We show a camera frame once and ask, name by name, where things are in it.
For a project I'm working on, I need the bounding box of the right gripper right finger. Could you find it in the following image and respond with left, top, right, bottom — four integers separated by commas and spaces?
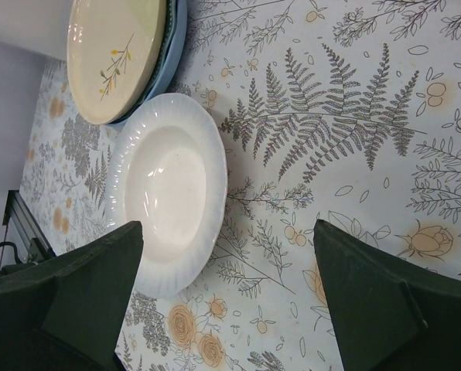
313, 220, 461, 370

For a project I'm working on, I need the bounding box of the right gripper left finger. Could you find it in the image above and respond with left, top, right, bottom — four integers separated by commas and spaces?
0, 221, 143, 370

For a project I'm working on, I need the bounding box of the white fluted deep plate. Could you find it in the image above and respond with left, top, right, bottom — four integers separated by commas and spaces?
104, 93, 228, 298

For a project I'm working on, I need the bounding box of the white plastic bin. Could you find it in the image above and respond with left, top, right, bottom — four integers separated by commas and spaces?
0, 0, 73, 60

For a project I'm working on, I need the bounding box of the floral patterned table mat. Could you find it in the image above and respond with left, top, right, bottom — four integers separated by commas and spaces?
19, 0, 461, 371

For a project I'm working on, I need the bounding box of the cream green floral plate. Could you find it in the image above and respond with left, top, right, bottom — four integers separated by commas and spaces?
67, 1, 169, 125

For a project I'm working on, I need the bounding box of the blue plate under cream plate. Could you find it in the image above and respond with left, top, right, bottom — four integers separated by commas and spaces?
111, 0, 188, 124

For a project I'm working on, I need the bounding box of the aluminium frame rail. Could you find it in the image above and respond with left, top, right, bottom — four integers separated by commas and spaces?
3, 190, 56, 263

